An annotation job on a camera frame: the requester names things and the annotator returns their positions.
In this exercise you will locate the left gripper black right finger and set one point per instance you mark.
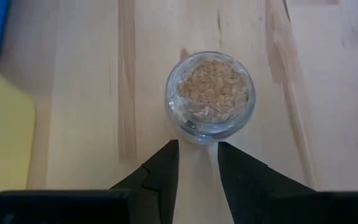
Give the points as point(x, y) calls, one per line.
point(247, 186)

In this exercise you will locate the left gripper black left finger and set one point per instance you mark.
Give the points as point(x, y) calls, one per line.
point(157, 186)

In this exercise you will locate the small glass jar cork lid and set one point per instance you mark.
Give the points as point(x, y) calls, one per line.
point(211, 93)

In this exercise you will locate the yellow plastic bin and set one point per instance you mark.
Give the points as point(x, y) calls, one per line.
point(2, 130)

